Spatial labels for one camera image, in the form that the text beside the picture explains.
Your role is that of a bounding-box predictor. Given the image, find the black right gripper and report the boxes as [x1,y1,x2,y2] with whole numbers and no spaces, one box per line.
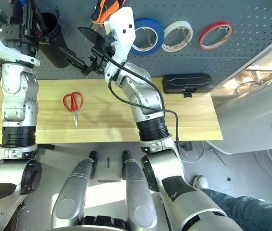
[59,26,115,77]

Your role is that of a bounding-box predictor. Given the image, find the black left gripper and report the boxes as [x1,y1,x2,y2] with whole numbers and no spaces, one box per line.
[0,0,49,56]

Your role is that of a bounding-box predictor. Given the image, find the orange black pliers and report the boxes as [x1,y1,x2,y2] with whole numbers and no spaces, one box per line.
[90,0,127,24]

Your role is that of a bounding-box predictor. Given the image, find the red handled scissors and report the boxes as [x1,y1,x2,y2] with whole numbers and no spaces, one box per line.
[62,91,84,130]

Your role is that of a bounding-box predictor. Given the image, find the blue tape roll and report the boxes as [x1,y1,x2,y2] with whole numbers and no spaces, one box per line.
[129,17,165,57]

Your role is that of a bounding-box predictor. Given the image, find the grey pegboard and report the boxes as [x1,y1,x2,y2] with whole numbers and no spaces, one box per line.
[0,0,272,85]

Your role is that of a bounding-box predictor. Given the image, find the black tool cup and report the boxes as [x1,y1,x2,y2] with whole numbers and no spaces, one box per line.
[38,12,69,69]

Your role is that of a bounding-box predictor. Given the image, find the metal peg hook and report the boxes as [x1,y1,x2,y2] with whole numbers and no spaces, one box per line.
[178,27,191,44]
[219,25,234,42]
[143,26,155,46]

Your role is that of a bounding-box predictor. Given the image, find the white tape roll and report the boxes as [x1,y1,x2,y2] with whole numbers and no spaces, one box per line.
[161,20,194,53]

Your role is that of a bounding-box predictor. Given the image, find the black tool case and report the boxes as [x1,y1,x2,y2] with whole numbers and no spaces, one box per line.
[162,73,215,98]

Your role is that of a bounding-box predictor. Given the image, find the red tape roll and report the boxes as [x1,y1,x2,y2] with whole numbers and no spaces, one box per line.
[198,21,235,51]

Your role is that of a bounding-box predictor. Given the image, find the silver left robot leg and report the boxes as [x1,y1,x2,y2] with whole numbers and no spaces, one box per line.
[51,150,99,229]

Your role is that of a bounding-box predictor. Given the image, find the silver robot leg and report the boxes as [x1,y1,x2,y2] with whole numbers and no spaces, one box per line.
[51,150,99,229]
[122,150,158,228]

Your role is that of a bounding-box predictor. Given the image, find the silver right robot leg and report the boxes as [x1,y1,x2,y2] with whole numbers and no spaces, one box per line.
[122,150,158,228]

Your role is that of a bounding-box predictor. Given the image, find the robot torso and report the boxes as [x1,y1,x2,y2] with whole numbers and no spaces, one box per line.
[51,215,161,231]

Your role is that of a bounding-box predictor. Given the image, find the white sneaker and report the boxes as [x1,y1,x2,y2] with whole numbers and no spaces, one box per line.
[193,175,209,191]

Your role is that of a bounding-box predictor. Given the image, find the blue jeans leg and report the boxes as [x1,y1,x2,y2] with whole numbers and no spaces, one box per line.
[202,187,272,231]

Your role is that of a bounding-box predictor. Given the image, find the wire pliers holder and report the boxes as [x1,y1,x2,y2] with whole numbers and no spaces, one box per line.
[91,20,111,32]

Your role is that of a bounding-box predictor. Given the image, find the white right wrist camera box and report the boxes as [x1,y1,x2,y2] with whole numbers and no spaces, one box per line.
[104,6,136,84]

